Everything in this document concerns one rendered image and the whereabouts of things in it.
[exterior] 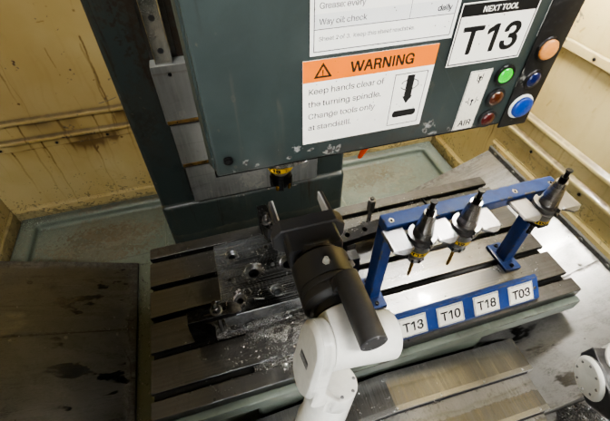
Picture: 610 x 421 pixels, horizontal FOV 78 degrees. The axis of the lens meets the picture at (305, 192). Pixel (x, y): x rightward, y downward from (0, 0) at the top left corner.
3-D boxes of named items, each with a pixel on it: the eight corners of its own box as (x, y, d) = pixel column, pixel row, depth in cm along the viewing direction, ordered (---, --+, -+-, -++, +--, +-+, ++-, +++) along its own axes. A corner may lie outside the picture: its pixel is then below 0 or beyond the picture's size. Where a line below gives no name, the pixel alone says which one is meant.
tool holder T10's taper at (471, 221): (472, 214, 87) (482, 193, 82) (480, 229, 83) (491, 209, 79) (453, 215, 86) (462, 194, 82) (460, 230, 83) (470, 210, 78)
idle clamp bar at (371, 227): (409, 233, 124) (413, 221, 119) (337, 257, 117) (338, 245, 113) (401, 222, 127) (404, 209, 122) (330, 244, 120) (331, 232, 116)
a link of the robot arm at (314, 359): (365, 300, 51) (341, 367, 57) (304, 308, 48) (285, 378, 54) (389, 338, 46) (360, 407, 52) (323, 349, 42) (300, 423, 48)
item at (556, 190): (549, 193, 91) (563, 172, 86) (563, 206, 88) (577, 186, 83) (534, 197, 90) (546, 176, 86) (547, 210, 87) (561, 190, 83)
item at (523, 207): (546, 220, 88) (546, 218, 87) (526, 225, 86) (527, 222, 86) (525, 199, 92) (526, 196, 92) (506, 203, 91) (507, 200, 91)
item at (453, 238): (462, 241, 83) (463, 239, 83) (440, 247, 82) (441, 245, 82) (445, 218, 88) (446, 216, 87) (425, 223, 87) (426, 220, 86)
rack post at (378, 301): (387, 306, 106) (408, 241, 85) (368, 311, 105) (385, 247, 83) (372, 277, 112) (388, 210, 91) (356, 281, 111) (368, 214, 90)
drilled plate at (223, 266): (333, 298, 103) (334, 288, 99) (227, 327, 97) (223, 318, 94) (309, 234, 119) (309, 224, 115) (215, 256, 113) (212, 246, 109)
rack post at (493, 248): (520, 269, 114) (569, 201, 93) (505, 272, 113) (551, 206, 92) (499, 242, 121) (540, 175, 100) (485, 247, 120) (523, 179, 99)
